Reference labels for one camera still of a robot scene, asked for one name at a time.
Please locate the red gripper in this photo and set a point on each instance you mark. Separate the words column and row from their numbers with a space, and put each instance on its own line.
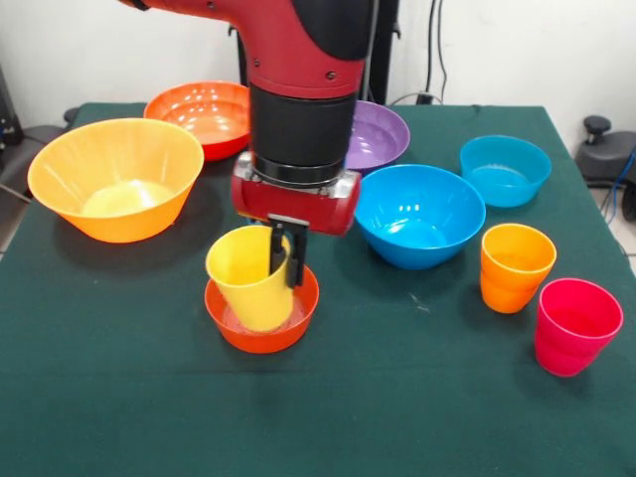
column 293, row 206

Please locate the yellow cup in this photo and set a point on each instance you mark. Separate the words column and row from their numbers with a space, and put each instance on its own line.
column 253, row 298

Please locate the small red bowl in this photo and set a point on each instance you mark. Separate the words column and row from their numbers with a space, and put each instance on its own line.
column 263, row 342

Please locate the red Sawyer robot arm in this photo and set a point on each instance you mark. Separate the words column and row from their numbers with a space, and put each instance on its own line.
column 298, row 124

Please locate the black computer tower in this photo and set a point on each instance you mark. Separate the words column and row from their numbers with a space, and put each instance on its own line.
column 6, row 114

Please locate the large blue bowl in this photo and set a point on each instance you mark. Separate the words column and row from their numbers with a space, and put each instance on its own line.
column 417, row 233

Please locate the purple bowl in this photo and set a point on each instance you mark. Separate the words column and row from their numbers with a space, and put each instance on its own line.
column 377, row 139

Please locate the dark green tablecloth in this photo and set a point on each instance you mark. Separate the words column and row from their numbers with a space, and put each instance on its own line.
column 318, row 407

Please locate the large red bowl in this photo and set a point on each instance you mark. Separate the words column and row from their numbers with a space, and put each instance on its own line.
column 199, row 114

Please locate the large orange bowl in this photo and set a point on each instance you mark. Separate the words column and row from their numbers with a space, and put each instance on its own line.
column 114, row 169

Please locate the orange cup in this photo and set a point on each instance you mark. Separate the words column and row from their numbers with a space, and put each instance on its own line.
column 512, row 283

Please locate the small blue bowl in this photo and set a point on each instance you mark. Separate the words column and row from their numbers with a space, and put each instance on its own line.
column 504, row 184

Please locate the grey black floor base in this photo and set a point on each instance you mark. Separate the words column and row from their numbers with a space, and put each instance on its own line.
column 611, row 159
column 35, row 144

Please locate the pink cup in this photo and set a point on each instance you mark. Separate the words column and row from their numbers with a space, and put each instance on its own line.
column 571, row 338

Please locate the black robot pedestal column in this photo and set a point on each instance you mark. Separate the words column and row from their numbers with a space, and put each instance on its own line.
column 386, row 49

